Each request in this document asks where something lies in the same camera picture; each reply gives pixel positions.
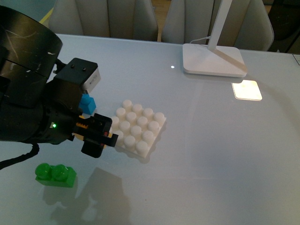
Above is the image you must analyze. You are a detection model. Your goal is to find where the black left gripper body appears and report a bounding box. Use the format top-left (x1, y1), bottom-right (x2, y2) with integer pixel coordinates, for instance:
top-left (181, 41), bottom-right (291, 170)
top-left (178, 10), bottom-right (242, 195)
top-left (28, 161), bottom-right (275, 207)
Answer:
top-left (35, 58), bottom-right (94, 144)

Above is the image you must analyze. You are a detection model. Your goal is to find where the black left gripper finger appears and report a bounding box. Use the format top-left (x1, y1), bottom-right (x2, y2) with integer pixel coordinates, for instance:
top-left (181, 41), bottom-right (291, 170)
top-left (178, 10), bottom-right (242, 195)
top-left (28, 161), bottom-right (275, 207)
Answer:
top-left (81, 134), bottom-right (118, 158)
top-left (76, 113), bottom-right (112, 136)

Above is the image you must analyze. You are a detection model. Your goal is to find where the white studded base plate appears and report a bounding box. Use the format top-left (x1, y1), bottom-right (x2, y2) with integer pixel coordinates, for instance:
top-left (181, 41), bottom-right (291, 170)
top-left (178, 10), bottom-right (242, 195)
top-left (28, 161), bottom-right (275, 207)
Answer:
top-left (110, 99), bottom-right (166, 158)

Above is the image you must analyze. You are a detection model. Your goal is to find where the yellow two-stud block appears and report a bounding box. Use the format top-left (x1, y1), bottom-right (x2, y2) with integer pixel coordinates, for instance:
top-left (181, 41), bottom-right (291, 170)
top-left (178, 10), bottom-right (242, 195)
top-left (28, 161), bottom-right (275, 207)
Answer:
top-left (73, 113), bottom-right (111, 158)

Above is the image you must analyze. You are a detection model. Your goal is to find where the blue three-stud block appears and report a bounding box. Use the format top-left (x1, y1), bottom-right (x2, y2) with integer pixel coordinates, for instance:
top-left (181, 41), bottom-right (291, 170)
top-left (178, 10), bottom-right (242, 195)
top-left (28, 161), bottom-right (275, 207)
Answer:
top-left (79, 94), bottom-right (96, 115)

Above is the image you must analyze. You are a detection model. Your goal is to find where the green two-stud block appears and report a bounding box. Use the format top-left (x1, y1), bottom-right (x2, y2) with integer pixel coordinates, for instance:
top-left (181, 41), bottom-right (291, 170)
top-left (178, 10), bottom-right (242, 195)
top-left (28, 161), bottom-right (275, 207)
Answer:
top-left (35, 163), bottom-right (77, 188)

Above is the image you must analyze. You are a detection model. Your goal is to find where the beige chair left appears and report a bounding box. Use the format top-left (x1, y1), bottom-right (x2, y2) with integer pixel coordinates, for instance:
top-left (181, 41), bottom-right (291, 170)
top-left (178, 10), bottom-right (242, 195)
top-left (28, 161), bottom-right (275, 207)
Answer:
top-left (49, 0), bottom-right (158, 41)

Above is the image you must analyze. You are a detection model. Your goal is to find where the beige chair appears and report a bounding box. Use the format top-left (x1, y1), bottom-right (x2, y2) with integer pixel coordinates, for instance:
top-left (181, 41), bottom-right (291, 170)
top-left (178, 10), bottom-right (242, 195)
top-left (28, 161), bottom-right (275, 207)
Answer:
top-left (49, 0), bottom-right (158, 41)
top-left (161, 0), bottom-right (274, 51)

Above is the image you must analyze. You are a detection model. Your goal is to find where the white desk lamp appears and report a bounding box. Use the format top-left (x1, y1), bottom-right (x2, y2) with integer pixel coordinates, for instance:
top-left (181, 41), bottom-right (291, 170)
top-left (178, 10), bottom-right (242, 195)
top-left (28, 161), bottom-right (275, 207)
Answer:
top-left (182, 0), bottom-right (248, 78)

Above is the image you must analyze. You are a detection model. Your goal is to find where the beige chair right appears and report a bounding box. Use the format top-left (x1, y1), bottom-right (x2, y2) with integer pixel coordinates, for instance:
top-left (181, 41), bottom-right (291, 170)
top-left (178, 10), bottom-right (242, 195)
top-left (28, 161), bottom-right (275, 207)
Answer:
top-left (161, 0), bottom-right (274, 51)

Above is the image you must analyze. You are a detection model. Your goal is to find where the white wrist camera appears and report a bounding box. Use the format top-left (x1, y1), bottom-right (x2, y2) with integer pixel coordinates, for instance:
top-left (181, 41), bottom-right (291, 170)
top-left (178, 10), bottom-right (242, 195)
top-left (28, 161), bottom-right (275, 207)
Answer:
top-left (54, 58), bottom-right (101, 94)

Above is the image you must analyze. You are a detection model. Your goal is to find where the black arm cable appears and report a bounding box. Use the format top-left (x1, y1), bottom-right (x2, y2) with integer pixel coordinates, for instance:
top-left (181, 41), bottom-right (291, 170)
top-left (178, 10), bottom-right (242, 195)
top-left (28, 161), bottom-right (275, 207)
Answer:
top-left (0, 142), bottom-right (40, 171)

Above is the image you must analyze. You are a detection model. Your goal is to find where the white lamp cable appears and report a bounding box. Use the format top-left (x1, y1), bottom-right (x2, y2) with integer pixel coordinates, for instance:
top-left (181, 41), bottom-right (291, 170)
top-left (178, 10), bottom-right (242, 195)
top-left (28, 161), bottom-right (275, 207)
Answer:
top-left (189, 35), bottom-right (211, 45)

